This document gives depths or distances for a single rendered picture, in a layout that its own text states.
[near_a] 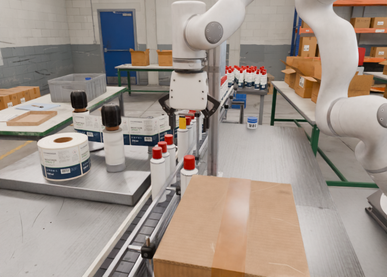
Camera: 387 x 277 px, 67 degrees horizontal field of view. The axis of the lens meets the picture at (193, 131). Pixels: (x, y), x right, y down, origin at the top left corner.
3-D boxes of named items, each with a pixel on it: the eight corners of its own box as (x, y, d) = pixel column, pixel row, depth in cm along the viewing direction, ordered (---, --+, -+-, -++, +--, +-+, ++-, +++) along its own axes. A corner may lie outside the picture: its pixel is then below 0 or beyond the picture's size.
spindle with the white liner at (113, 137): (112, 163, 137) (105, 101, 128) (129, 164, 135) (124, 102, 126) (102, 171, 129) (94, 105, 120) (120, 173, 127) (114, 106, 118)
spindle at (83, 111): (82, 138, 167) (75, 88, 158) (95, 139, 165) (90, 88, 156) (72, 143, 159) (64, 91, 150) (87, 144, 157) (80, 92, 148)
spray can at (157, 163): (155, 195, 110) (152, 144, 103) (168, 197, 109) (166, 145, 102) (150, 202, 105) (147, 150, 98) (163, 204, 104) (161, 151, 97)
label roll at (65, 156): (34, 181, 120) (27, 148, 116) (54, 161, 139) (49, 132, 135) (82, 180, 121) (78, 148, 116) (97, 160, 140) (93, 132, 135)
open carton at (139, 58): (128, 66, 657) (126, 49, 646) (135, 64, 702) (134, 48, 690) (145, 66, 651) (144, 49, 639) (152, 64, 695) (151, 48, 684)
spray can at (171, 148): (166, 178, 122) (164, 132, 116) (177, 180, 121) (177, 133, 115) (162, 185, 118) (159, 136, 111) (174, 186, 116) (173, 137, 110)
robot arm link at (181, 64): (209, 56, 77) (209, 68, 78) (177, 56, 79) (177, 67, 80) (203, 59, 70) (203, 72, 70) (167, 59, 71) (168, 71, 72)
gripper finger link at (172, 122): (175, 104, 81) (175, 127, 83) (164, 103, 81) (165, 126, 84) (172, 106, 78) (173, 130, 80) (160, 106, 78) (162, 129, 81)
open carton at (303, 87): (285, 92, 361) (288, 61, 349) (322, 92, 359) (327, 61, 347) (294, 98, 325) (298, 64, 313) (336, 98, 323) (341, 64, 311)
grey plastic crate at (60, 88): (75, 91, 353) (72, 73, 346) (107, 91, 351) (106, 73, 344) (50, 102, 296) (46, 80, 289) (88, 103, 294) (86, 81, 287)
